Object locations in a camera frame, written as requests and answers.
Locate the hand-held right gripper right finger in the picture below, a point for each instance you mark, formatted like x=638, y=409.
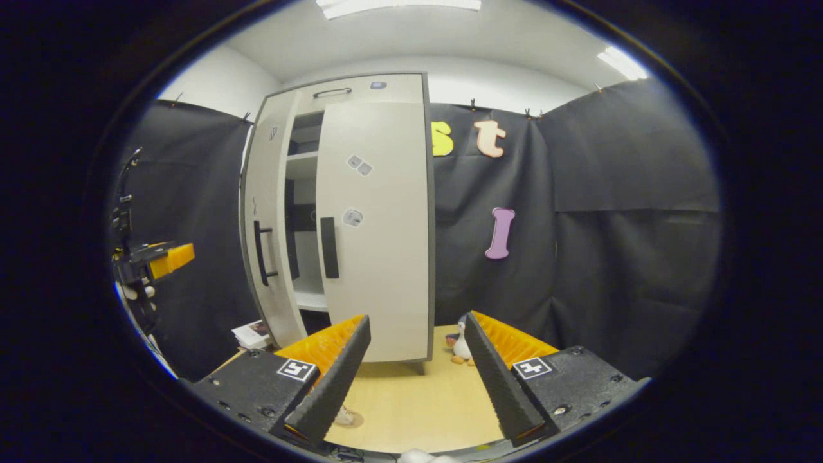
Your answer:
x=501, y=386

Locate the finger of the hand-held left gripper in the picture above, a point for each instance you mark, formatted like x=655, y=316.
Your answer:
x=173, y=258

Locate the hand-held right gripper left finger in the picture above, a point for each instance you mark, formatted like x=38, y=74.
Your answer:
x=331, y=386

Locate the white cabinet door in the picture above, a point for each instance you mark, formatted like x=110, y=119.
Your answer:
x=386, y=257
x=267, y=180

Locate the white and grey cabinet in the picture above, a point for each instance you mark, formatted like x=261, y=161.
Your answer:
x=431, y=225

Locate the white cabinet drawer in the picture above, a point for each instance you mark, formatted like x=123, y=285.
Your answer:
x=405, y=90

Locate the penguin plush toy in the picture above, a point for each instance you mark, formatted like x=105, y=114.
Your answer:
x=461, y=347

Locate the stack of printed papers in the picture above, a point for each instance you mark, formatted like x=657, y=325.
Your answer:
x=253, y=334

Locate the black backdrop cloth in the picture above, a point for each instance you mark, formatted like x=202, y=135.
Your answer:
x=611, y=289

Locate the ceiling light panel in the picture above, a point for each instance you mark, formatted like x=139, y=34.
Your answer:
x=622, y=63
x=398, y=6

